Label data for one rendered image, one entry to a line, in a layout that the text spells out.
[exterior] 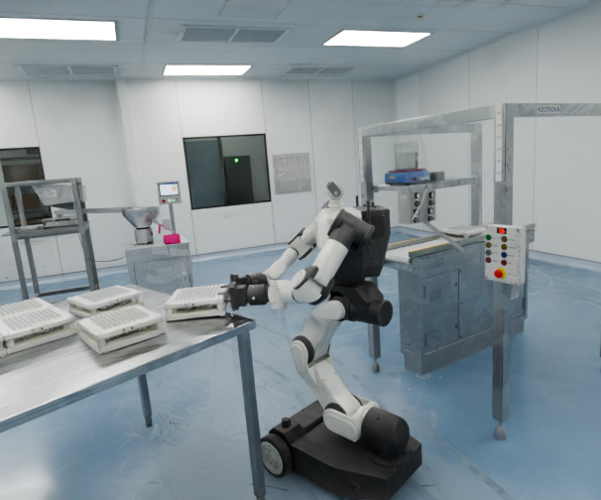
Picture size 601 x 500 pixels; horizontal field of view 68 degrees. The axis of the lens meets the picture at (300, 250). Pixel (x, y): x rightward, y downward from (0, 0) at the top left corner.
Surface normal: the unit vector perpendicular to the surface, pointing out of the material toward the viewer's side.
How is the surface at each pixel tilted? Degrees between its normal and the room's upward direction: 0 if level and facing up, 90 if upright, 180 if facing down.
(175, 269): 89
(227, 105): 90
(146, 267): 90
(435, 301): 90
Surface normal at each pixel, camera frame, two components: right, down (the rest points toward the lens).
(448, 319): 0.52, 0.14
